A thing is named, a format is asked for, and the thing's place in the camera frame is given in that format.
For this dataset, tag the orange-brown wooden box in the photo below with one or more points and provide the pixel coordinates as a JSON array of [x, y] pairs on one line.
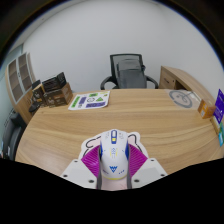
[[206, 109]]

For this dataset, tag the grey mesh office chair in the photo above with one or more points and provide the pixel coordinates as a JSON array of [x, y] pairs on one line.
[[130, 71]]

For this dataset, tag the black cardboard box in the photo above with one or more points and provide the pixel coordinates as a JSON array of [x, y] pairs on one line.
[[53, 82]]

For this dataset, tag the grey sheet with circle print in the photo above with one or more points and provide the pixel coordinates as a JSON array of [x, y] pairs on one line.
[[181, 98]]

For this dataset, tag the purple plastic bag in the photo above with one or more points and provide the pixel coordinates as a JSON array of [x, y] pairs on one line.
[[220, 106]]

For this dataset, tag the green purple sticker sheet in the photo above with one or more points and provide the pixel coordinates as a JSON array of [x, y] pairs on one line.
[[89, 100]]

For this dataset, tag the wooden shelf unit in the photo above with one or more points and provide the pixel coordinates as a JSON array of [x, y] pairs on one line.
[[18, 80]]

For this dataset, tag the white blue yellow computer mouse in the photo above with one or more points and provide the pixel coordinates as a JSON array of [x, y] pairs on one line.
[[114, 155]]

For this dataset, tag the black leather chair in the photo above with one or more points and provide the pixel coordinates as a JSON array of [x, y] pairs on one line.
[[11, 136]]

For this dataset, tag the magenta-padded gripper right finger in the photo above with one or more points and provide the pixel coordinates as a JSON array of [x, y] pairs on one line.
[[136, 161]]

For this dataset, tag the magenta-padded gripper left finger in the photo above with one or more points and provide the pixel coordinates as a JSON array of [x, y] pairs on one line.
[[90, 164]]

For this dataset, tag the brown cardboard box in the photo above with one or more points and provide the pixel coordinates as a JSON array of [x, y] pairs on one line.
[[59, 97]]

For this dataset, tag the wooden side desk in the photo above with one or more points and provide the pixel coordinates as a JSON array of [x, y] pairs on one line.
[[180, 78]]

